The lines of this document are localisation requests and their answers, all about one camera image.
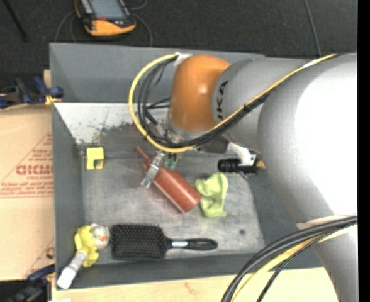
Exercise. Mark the yellow toy duck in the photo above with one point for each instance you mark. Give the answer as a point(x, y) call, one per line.
point(87, 241)

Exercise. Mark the black cylinder on white bracket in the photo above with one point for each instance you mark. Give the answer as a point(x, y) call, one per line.
point(232, 165)

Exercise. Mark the yellow block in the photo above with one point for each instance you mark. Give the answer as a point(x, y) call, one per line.
point(94, 158)

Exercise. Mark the brown cardboard board red print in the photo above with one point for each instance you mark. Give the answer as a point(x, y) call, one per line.
point(21, 206)

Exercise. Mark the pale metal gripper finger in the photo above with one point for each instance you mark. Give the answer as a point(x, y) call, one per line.
point(151, 172)

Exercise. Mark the black hairbrush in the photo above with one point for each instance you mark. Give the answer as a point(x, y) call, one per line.
point(137, 242)

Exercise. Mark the white plastic bottle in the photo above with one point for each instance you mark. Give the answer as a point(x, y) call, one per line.
point(69, 272)

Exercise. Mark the red-brown squeeze bottle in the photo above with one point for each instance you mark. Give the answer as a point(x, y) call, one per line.
point(177, 187)

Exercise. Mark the light green cloth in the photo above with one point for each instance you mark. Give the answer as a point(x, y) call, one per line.
point(213, 197)

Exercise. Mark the grey metal bin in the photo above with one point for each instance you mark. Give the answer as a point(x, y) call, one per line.
point(115, 193)

